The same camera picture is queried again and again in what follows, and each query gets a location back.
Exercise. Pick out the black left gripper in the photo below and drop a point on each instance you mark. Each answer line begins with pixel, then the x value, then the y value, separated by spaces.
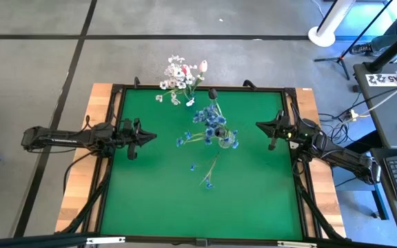
pixel 131 137

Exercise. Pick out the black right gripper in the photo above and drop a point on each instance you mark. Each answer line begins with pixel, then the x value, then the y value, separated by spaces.
pixel 288 130

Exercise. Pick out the black artificial tulip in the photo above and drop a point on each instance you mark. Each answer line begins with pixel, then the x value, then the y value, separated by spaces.
pixel 219 132
pixel 213 93

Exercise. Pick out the blue artificial flower bunch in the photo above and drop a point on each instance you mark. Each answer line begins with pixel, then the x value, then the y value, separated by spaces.
pixel 212 120

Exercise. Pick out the white artificial flower bunch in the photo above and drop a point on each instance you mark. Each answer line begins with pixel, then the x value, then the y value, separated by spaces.
pixel 174 72

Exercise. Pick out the red artificial tulip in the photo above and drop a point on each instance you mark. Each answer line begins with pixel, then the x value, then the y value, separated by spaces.
pixel 185 69

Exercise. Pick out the small blue flower sprig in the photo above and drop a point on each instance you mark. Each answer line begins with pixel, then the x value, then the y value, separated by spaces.
pixel 209 185

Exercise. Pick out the pale pink artificial tulip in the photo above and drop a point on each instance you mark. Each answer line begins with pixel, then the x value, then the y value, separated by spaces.
pixel 203 66

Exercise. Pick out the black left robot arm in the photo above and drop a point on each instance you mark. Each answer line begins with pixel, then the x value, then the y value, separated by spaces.
pixel 64 137

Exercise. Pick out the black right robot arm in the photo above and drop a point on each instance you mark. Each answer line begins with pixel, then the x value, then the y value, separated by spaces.
pixel 340 156

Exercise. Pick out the green table mat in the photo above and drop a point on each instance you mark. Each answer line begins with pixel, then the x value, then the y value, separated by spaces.
pixel 253 193

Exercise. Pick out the light wooden table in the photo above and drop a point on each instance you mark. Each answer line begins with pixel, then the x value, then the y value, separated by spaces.
pixel 78 186

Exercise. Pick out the white power plug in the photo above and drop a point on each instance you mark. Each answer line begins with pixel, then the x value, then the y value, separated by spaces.
pixel 353 114

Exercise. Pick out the black tripod stand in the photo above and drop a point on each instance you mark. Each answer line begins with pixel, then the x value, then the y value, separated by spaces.
pixel 340 58

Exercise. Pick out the white pole with round base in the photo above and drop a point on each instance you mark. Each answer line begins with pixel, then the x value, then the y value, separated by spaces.
pixel 322 36

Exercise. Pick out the person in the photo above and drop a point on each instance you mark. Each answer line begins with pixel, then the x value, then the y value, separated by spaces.
pixel 362 49

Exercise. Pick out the white paper label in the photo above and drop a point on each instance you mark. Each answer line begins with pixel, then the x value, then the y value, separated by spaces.
pixel 381 80

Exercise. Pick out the blue metal bar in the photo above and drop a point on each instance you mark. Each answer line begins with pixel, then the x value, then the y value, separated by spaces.
pixel 379 193

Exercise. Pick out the silver metal bracket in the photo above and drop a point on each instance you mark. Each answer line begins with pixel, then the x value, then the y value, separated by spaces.
pixel 296 244
pixel 105 240

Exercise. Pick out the small black camera box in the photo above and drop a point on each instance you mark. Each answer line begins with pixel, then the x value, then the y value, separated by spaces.
pixel 201 242

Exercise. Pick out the black diagonal post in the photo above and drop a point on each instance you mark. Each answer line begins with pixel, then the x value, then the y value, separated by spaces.
pixel 391 48

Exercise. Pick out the black aluminium table frame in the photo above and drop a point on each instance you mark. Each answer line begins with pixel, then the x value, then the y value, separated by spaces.
pixel 29 240

